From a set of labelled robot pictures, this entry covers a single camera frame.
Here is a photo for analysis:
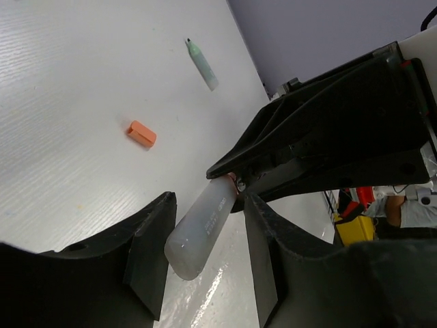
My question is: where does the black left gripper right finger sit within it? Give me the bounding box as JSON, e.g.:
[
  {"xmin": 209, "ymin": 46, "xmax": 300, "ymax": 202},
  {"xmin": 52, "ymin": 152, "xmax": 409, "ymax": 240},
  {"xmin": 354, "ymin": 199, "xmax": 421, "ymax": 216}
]
[{"xmin": 244, "ymin": 194, "xmax": 436, "ymax": 327}]

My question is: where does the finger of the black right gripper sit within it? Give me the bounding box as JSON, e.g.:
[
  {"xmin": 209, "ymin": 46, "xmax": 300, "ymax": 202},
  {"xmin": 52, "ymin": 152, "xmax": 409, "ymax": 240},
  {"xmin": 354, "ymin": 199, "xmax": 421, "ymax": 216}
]
[
  {"xmin": 206, "ymin": 54, "xmax": 430, "ymax": 179},
  {"xmin": 238, "ymin": 146, "xmax": 431, "ymax": 205}
]

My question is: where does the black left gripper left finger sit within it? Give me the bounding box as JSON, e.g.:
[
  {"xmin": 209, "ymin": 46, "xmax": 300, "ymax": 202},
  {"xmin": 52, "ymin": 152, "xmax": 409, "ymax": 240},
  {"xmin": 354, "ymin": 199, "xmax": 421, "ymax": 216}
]
[{"xmin": 1, "ymin": 191, "xmax": 177, "ymax": 327}]

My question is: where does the orange tip clear highlighter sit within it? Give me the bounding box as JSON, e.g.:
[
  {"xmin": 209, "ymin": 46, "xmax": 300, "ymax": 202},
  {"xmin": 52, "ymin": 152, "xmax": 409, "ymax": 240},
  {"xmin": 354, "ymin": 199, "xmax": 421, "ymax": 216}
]
[{"xmin": 164, "ymin": 174, "xmax": 238, "ymax": 281}]

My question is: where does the orange highlighter cap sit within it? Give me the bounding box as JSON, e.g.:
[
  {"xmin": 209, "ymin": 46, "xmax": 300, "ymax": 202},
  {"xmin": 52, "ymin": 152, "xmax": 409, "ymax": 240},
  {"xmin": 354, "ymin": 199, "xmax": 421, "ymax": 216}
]
[{"xmin": 126, "ymin": 120, "xmax": 157, "ymax": 148}]

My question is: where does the green highlighter pen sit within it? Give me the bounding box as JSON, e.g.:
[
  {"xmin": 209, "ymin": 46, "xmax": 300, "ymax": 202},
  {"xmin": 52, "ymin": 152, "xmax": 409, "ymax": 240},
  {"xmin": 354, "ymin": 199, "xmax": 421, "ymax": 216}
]
[{"xmin": 185, "ymin": 38, "xmax": 219, "ymax": 92}]

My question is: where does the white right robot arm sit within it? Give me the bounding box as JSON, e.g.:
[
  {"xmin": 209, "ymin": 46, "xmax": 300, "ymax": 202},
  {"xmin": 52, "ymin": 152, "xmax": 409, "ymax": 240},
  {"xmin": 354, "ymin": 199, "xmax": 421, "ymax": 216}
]
[{"xmin": 206, "ymin": 28, "xmax": 436, "ymax": 211}]

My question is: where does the yellow box in background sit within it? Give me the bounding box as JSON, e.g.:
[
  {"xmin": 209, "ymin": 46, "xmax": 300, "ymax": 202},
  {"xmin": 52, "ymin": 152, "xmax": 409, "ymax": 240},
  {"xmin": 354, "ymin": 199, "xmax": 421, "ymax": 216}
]
[{"xmin": 334, "ymin": 214, "xmax": 376, "ymax": 246}]

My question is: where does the person in background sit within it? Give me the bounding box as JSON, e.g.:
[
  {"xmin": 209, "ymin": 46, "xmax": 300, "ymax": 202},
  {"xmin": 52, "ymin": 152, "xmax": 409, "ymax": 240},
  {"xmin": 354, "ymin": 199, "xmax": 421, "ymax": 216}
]
[{"xmin": 363, "ymin": 195, "xmax": 436, "ymax": 240}]

